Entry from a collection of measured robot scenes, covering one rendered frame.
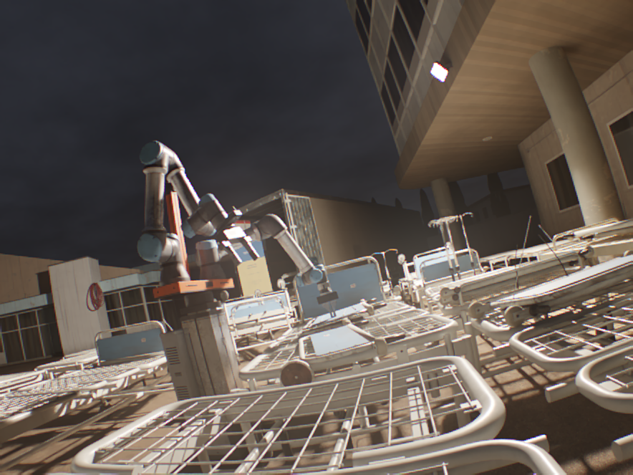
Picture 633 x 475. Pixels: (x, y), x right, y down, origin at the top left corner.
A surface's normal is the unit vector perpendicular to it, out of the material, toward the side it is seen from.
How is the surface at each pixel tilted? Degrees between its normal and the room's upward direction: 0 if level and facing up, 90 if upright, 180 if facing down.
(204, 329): 90
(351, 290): 90
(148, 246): 98
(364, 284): 90
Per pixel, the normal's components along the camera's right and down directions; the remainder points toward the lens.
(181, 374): -0.18, -0.05
